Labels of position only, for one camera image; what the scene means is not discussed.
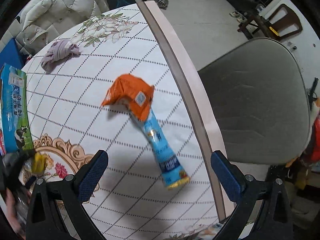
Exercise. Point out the open cardboard box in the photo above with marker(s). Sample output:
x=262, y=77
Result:
x=14, y=116

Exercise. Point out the light blue tube packet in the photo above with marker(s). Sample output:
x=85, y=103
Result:
x=172, y=172

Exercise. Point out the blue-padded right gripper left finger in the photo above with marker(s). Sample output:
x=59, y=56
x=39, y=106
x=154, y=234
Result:
x=44, y=220

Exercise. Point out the orange snack packet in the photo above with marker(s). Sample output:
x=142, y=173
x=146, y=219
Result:
x=133, y=92

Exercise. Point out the purple crumpled cloth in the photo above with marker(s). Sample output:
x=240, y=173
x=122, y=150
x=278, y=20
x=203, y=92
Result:
x=59, y=50

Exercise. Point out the floral white tablecloth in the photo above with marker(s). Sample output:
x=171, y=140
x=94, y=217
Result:
x=69, y=124

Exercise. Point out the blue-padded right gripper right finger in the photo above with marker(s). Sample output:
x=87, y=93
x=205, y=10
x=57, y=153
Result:
x=274, y=220

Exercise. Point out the white puffer jacket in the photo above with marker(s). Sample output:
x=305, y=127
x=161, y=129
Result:
x=44, y=20

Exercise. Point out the dark wooden chair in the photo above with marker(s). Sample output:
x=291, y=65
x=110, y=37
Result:
x=255, y=22

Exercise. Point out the yellow-rimmed silver scrubber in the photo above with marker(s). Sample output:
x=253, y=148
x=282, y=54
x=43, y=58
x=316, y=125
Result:
x=35, y=167

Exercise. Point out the small chrome dumbbell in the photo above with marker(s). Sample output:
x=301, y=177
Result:
x=163, y=4

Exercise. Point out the blue folded mat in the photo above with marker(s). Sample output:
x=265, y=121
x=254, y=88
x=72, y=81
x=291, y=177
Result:
x=11, y=55

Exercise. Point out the grey seat chair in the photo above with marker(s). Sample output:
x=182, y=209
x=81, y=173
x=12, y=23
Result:
x=259, y=101

